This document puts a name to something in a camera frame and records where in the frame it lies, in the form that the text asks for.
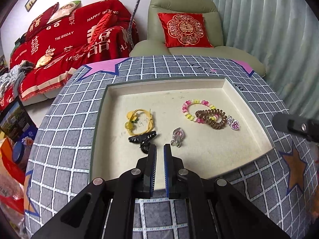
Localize grey-green shallow tray box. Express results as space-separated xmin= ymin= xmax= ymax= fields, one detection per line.
xmin=90 ymin=77 xmax=275 ymax=180

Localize blue lidded jar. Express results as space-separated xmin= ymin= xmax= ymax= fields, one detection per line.
xmin=12 ymin=141 xmax=32 ymax=165

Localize box with landscape print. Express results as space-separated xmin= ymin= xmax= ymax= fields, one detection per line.
xmin=0 ymin=97 xmax=38 ymax=140

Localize red embroidered cushion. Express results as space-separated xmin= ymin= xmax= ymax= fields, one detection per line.
xmin=158 ymin=12 xmax=214 ymax=48

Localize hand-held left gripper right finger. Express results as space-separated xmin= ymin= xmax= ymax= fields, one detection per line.
xmin=163 ymin=144 xmax=291 ymax=239

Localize pale green curtain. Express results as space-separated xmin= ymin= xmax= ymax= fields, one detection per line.
xmin=209 ymin=0 xmax=319 ymax=120

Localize red printed pillow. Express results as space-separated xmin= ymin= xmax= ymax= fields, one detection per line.
xmin=26 ymin=2 xmax=60 ymax=40

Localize yellow plush item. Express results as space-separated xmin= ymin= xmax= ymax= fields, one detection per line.
xmin=35 ymin=55 xmax=53 ymax=68

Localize black hair claw clip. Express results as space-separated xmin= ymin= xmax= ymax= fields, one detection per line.
xmin=128 ymin=131 xmax=158 ymax=154

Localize colourful bead bracelet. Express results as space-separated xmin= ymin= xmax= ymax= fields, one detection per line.
xmin=182 ymin=99 xmax=216 ymax=123

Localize brown spiral hair tie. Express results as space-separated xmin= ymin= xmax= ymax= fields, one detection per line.
xmin=195 ymin=108 xmax=228 ymax=130

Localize grey checked star tablecloth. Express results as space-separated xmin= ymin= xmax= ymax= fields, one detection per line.
xmin=24 ymin=55 xmax=319 ymax=239

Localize pink heart pendant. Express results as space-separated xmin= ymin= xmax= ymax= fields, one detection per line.
xmin=227 ymin=115 xmax=241 ymax=130

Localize red ruffled pillow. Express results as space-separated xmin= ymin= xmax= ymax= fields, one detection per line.
xmin=87 ymin=11 xmax=117 ymax=48

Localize red covered sofa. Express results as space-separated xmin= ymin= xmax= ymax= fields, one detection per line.
xmin=9 ymin=0 xmax=139 ymax=102

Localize yellow flower hair tie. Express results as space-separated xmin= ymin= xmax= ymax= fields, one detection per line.
xmin=125 ymin=109 xmax=154 ymax=133

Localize orange and red plastic bag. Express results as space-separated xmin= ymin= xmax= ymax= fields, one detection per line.
xmin=0 ymin=137 xmax=28 ymax=239

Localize silver rhinestone brooch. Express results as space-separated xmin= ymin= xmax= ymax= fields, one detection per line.
xmin=171 ymin=127 xmax=185 ymax=148

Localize green armchair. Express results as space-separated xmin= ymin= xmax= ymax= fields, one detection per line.
xmin=129 ymin=0 xmax=266 ymax=76

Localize cream patterned pillow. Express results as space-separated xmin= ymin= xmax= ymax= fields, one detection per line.
xmin=46 ymin=0 xmax=81 ymax=24

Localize pile of grey-blue clothes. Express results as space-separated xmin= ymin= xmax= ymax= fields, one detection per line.
xmin=0 ymin=60 xmax=35 ymax=95

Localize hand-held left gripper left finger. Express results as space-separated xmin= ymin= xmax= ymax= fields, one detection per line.
xmin=31 ymin=144 xmax=158 ymax=239

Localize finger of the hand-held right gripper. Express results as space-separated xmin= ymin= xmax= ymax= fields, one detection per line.
xmin=272 ymin=114 xmax=319 ymax=142

